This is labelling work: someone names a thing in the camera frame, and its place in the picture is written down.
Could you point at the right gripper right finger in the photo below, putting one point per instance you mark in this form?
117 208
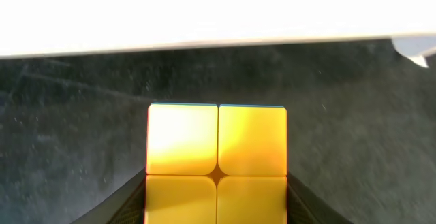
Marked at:
306 207

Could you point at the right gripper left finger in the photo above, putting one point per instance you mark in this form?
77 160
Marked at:
126 207

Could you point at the many-coloured puzzle cube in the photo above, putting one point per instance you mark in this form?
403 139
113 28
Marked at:
218 149

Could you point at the white shelf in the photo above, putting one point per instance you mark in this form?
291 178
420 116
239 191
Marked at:
204 9

